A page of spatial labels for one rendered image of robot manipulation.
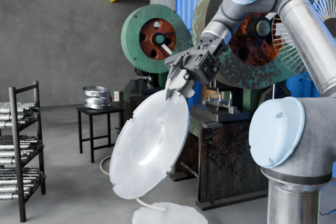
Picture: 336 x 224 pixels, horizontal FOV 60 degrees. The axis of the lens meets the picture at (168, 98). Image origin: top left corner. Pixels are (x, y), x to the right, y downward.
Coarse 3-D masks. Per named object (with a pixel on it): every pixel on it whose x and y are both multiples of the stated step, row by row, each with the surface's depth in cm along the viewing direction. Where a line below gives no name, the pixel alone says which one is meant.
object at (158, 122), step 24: (144, 120) 78; (168, 120) 70; (120, 144) 82; (144, 144) 71; (168, 144) 65; (120, 168) 75; (144, 168) 67; (168, 168) 61; (120, 192) 70; (144, 192) 62
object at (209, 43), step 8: (200, 40) 81; (208, 40) 78; (216, 40) 76; (200, 48) 78; (208, 48) 76; (216, 48) 74; (224, 48) 76; (184, 56) 76; (192, 56) 76; (200, 56) 74; (208, 56) 73; (216, 56) 75; (184, 64) 75; (192, 64) 72; (200, 64) 72; (208, 64) 73; (216, 64) 75; (192, 72) 76; (200, 72) 72; (208, 72) 73; (216, 72) 76; (200, 80) 76; (208, 80) 74
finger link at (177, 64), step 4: (180, 56) 76; (176, 60) 75; (180, 60) 75; (172, 64) 75; (176, 64) 74; (180, 64) 75; (172, 68) 74; (176, 68) 75; (180, 68) 75; (172, 72) 74; (168, 76) 74; (172, 76) 74
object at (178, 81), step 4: (176, 72) 75; (180, 72) 75; (184, 72) 74; (176, 76) 75; (180, 76) 73; (168, 80) 74; (172, 80) 74; (176, 80) 73; (180, 80) 72; (184, 80) 71; (168, 84) 73; (172, 84) 73; (176, 84) 72; (180, 84) 71; (168, 88) 73; (172, 88) 73; (164, 92) 74; (168, 92) 74; (164, 96) 73; (168, 96) 74
